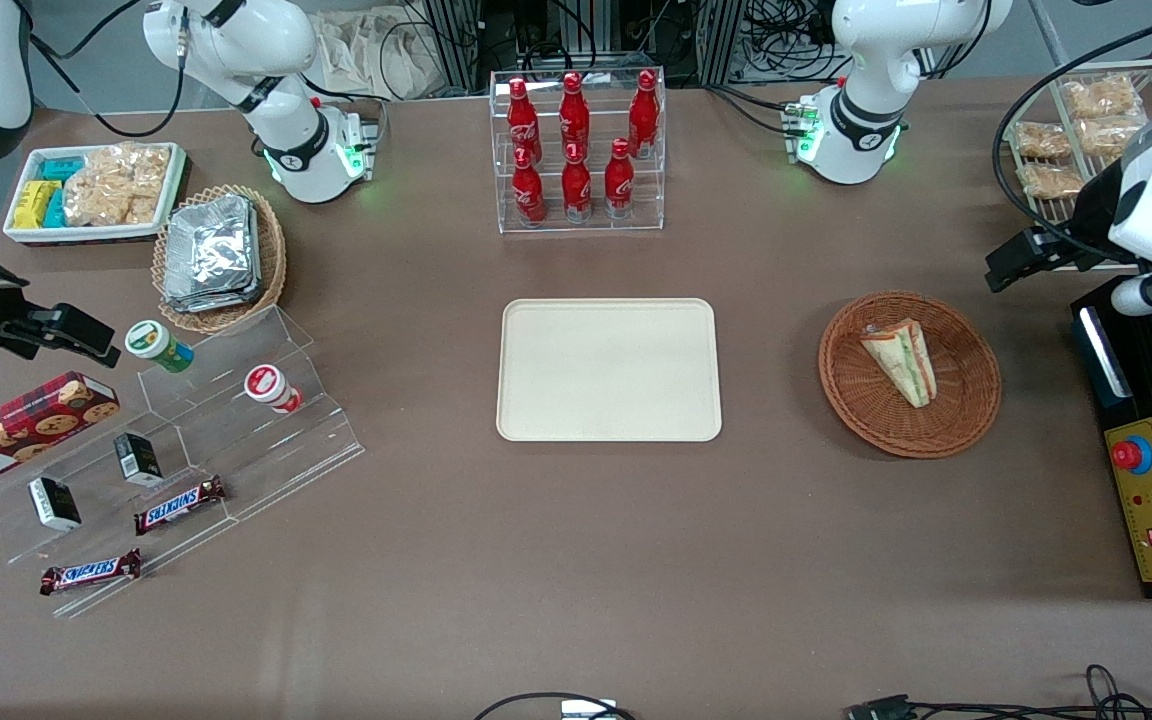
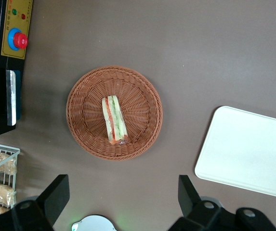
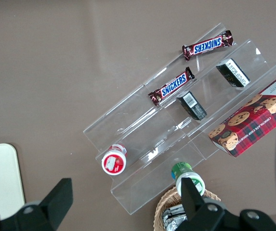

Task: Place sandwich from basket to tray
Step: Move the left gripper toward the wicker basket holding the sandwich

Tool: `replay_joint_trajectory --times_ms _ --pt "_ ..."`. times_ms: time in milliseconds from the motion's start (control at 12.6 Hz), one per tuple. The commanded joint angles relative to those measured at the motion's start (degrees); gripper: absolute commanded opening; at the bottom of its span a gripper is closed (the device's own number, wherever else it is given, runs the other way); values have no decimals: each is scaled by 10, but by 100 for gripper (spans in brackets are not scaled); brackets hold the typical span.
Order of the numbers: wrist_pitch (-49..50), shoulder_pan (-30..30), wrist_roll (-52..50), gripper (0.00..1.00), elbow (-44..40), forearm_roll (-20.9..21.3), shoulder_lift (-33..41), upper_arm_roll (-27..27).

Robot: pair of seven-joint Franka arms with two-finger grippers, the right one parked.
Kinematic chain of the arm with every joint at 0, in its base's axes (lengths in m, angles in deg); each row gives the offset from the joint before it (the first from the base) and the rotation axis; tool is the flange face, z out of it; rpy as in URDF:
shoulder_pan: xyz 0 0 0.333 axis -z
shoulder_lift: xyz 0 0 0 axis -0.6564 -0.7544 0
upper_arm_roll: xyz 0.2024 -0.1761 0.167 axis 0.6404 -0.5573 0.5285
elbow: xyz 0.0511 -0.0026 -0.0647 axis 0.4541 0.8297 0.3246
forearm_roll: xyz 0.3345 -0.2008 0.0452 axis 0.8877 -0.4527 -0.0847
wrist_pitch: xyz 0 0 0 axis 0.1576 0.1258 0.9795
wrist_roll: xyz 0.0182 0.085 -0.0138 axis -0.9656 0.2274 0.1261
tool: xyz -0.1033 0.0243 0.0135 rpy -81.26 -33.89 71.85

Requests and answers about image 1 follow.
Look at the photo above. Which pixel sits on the beige cloth bag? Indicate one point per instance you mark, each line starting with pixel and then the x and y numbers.
pixel 376 50

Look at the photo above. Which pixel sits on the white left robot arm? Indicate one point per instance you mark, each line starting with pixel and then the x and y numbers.
pixel 866 40

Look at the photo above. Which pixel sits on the brown Snickers bar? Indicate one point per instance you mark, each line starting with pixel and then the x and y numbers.
pixel 91 572
pixel 179 505

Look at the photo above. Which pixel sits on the black control box yellow panel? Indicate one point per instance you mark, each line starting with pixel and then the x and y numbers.
pixel 1146 400

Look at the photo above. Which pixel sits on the white rectangular snack tray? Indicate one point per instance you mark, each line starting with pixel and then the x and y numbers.
pixel 86 236

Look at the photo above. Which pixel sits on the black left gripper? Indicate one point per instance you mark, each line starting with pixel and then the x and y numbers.
pixel 1093 215

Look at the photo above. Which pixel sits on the clear bag of rice crackers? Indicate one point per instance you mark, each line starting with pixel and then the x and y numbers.
pixel 116 185

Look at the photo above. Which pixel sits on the red tartan cookie box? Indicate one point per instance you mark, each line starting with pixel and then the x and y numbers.
pixel 26 430

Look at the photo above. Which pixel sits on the brown round wicker basket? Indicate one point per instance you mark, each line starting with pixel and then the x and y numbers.
pixel 866 415

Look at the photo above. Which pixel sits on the yellow snack pack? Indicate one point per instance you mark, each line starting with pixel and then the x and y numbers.
pixel 31 205

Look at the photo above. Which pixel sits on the silver foil packet stack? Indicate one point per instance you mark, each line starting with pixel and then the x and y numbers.
pixel 211 250

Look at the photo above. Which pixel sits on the small black carton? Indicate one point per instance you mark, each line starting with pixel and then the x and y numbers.
pixel 138 458
pixel 54 503

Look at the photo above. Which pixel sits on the clear acrylic bottle rack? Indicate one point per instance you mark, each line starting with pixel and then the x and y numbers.
pixel 599 226

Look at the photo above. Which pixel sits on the red emergency stop button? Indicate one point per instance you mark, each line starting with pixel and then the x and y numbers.
pixel 1131 455

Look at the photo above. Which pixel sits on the green lidded snack cup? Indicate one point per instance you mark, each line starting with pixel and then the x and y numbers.
pixel 156 345

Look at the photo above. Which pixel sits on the red lidded snack cup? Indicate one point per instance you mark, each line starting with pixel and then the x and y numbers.
pixel 269 386

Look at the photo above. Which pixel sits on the clear acrylic step stand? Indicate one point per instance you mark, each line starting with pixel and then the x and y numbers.
pixel 236 445

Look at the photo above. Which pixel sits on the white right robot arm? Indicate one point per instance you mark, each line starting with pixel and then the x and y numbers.
pixel 236 40

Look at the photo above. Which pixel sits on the clear bagged fried snack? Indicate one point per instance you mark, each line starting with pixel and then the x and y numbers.
pixel 1111 135
pixel 1048 180
pixel 1099 97
pixel 1041 140

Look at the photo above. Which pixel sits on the tan oval wicker basket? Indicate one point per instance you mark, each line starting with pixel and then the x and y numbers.
pixel 271 250

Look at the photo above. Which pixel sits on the red cola bottle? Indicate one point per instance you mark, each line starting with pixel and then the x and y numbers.
pixel 577 188
pixel 522 120
pixel 574 115
pixel 619 184
pixel 643 112
pixel 529 192

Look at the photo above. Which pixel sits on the teal snack pack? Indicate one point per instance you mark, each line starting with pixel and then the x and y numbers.
pixel 62 168
pixel 55 210

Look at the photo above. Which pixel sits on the beige plastic serving tray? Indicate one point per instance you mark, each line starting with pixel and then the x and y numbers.
pixel 606 370

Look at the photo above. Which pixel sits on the triangle sandwich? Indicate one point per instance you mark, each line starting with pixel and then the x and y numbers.
pixel 901 360

